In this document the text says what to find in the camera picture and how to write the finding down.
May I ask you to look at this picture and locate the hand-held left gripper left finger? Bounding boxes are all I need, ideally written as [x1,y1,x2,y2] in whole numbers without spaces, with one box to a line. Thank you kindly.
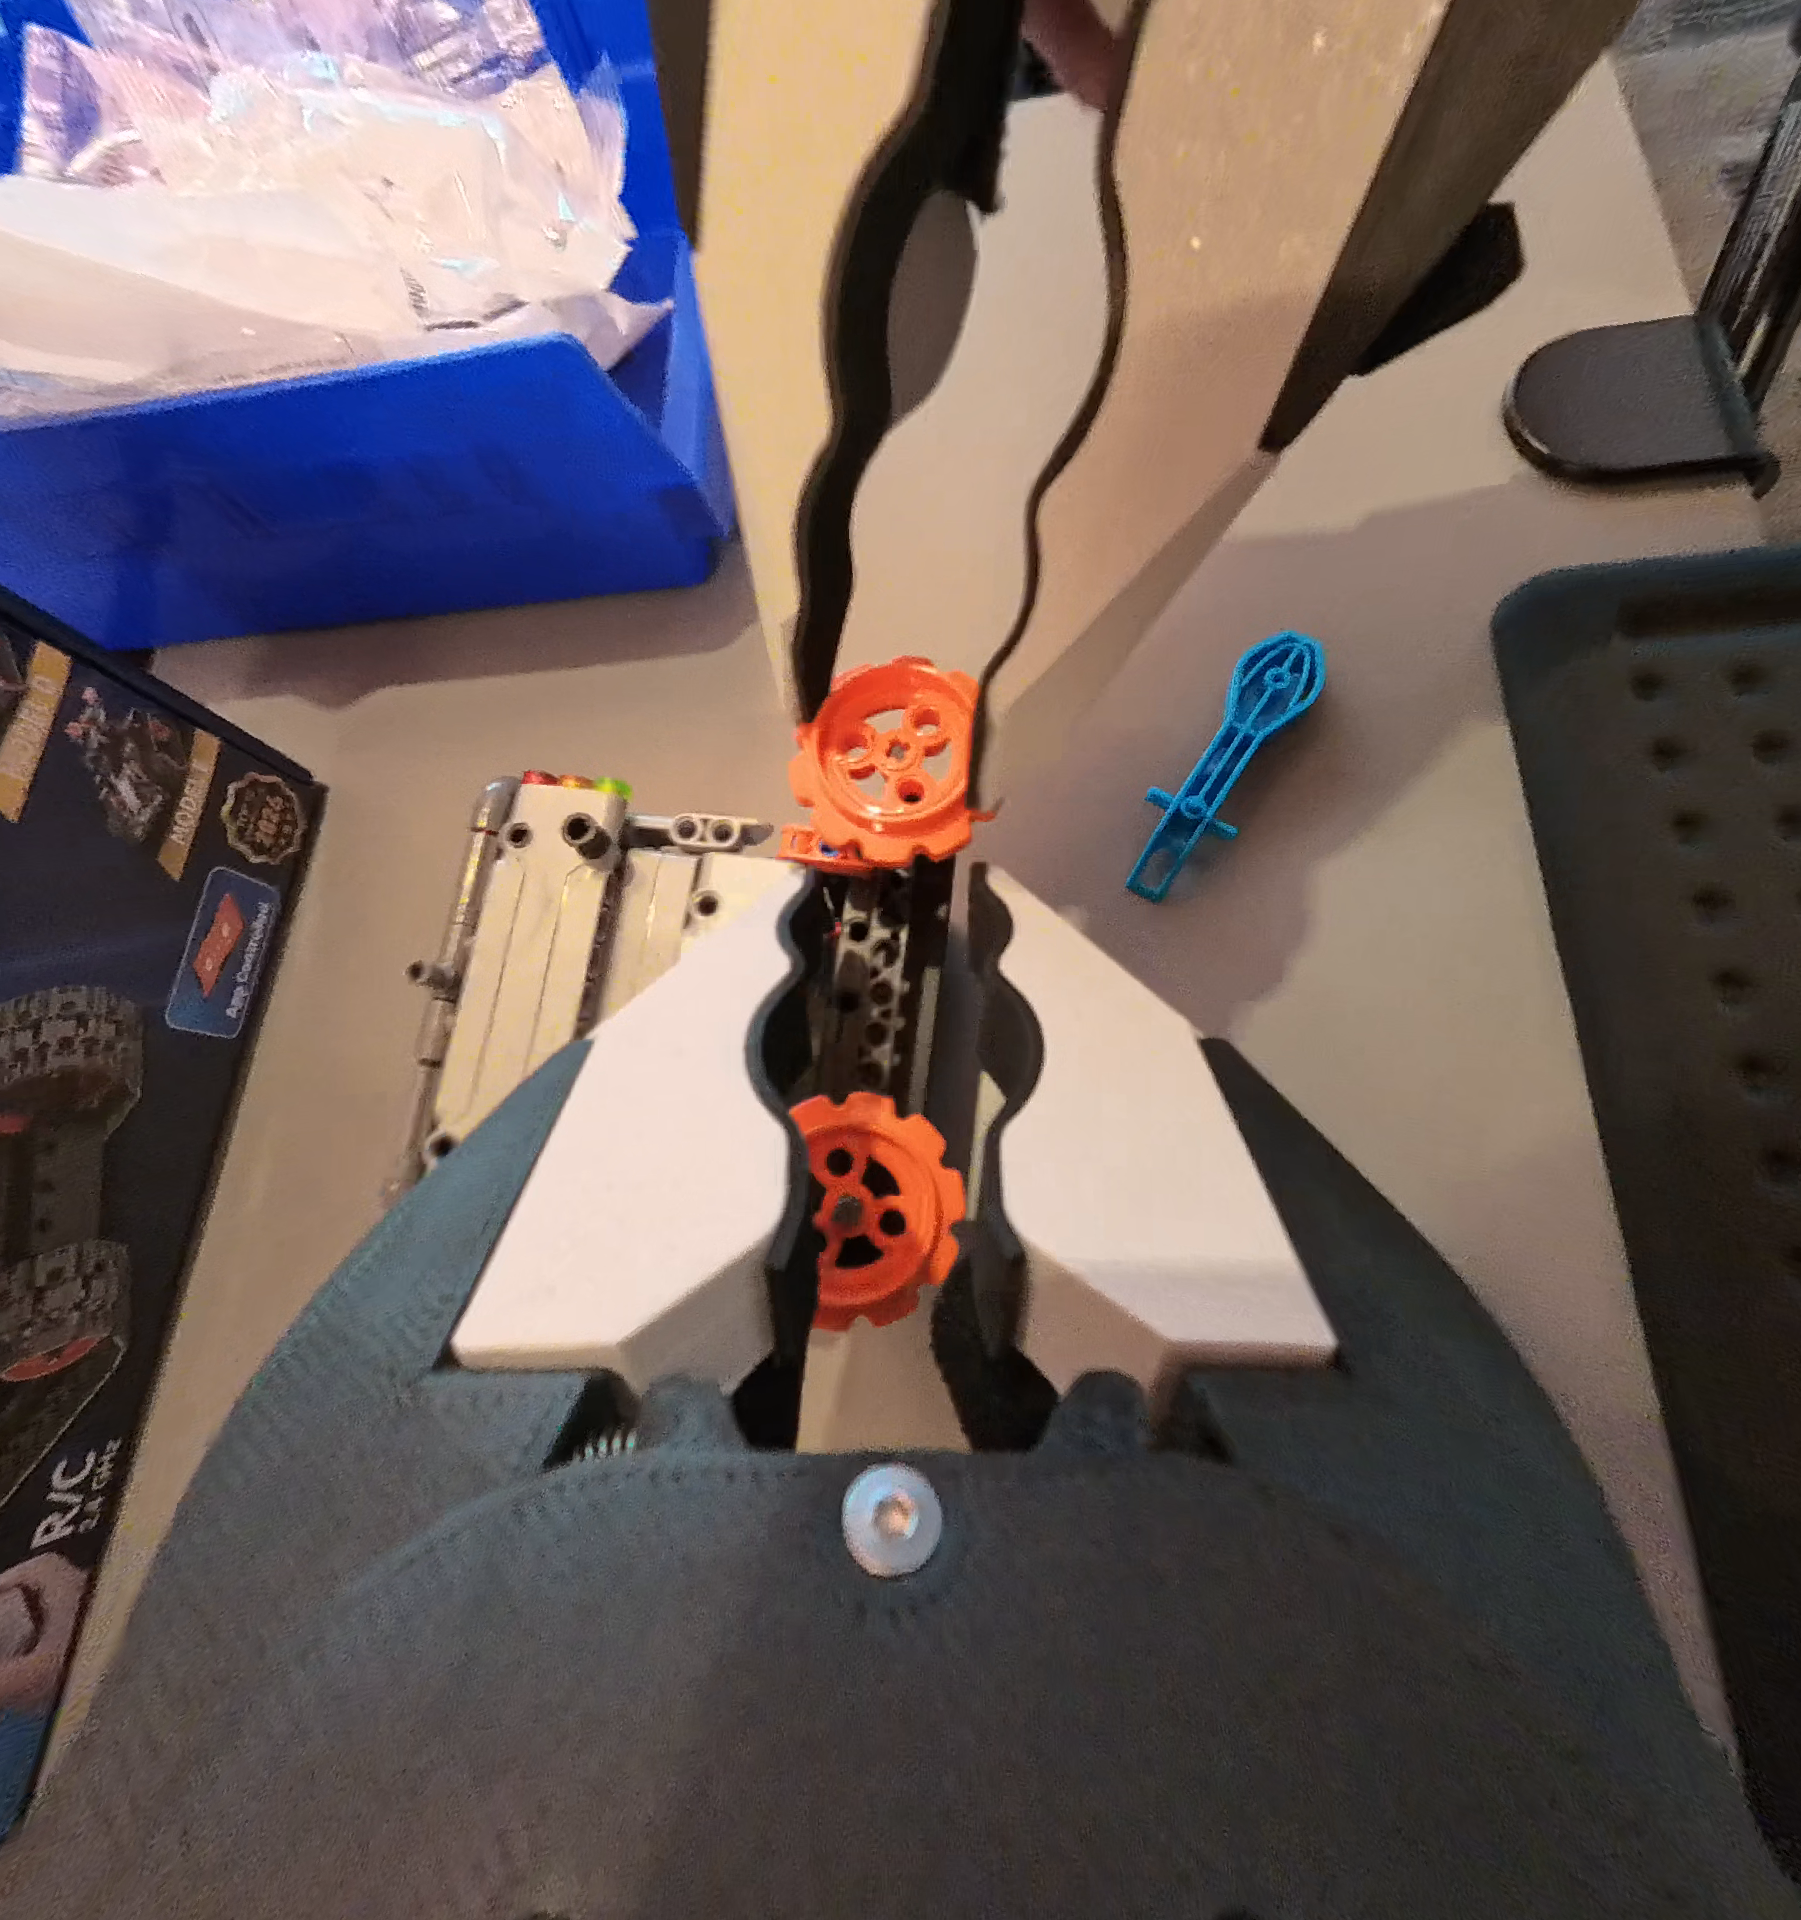
[450,867,841,1423]

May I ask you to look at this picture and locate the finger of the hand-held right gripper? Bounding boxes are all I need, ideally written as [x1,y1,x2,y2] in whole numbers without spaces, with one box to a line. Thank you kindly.
[981,0,1446,755]
[686,0,1026,730]

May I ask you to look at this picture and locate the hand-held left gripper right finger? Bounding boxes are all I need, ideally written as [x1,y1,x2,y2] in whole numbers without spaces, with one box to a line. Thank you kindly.
[965,867,1343,1423]

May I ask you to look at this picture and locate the orange sprocket wheel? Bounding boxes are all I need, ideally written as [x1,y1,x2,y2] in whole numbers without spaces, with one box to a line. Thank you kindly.
[784,655,999,872]
[784,1091,969,1334]

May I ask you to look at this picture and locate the grey building-block robot model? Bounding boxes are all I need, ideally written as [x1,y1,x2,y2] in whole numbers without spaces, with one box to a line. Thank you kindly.
[382,770,1023,1201]

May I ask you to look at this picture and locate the person's right hand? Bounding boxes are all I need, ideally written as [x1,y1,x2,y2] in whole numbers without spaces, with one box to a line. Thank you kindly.
[1020,0,1150,114]

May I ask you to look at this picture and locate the black round-base stand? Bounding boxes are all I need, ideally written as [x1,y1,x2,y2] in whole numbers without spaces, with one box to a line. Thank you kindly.
[1503,0,1801,499]

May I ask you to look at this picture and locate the blue plastic separator tool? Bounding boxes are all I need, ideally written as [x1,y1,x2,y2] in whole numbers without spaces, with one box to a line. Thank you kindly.
[1124,629,1330,903]

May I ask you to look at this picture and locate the blue plastic bin with bags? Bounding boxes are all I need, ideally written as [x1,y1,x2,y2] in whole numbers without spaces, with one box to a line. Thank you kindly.
[0,0,735,651]

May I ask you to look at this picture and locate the clear plastic parts bags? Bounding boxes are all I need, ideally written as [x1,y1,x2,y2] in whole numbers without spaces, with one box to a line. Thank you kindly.
[0,0,675,414]

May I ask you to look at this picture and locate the dark blue robot kit box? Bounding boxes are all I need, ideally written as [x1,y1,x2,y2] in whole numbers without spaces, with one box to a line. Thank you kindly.
[0,554,328,1879]

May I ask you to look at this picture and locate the black dimpled chair seat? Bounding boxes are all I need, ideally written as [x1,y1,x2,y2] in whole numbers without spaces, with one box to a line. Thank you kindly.
[1491,544,1801,1879]

